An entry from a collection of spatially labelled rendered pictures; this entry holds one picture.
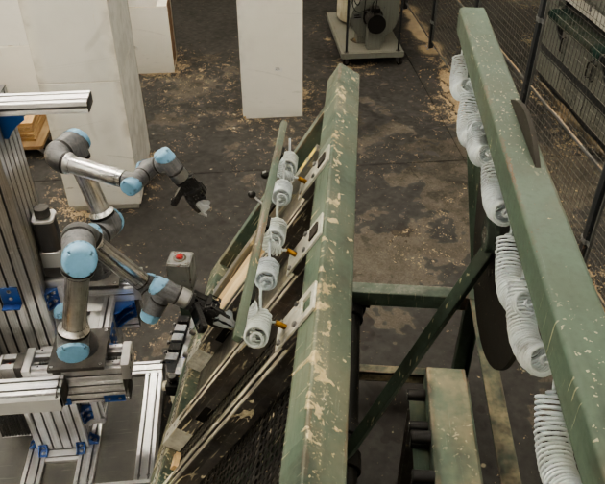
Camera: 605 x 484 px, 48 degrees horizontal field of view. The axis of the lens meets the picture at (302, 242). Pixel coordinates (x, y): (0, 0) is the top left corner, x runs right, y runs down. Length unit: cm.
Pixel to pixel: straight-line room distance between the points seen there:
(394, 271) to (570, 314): 354
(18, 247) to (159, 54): 520
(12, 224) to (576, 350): 208
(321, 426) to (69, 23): 392
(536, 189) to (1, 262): 202
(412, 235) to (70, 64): 271
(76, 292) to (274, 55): 435
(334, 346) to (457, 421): 33
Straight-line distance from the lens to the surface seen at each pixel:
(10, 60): 703
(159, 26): 769
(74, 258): 242
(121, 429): 372
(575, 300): 140
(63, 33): 498
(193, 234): 521
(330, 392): 149
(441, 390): 171
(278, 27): 642
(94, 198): 321
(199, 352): 289
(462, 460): 160
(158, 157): 285
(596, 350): 132
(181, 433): 264
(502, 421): 302
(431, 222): 537
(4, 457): 380
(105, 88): 508
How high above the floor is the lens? 308
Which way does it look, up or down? 37 degrees down
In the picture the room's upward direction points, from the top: straight up
